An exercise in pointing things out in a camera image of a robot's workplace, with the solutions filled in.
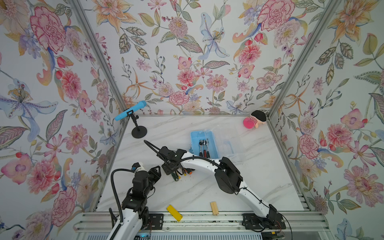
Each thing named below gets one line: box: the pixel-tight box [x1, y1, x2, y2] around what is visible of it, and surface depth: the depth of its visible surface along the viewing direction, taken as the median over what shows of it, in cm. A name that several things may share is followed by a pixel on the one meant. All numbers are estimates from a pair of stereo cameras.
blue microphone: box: [114, 100, 148, 121], surface depth 95 cm
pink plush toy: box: [243, 110, 267, 129], surface depth 113 cm
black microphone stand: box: [126, 110, 148, 139], surface depth 112 cm
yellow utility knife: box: [166, 204, 184, 222], surface depth 78 cm
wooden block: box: [210, 201, 219, 216], surface depth 79 cm
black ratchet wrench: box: [199, 139, 203, 157], surface depth 103 cm
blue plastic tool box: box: [189, 130, 220, 159], surface depth 103 cm
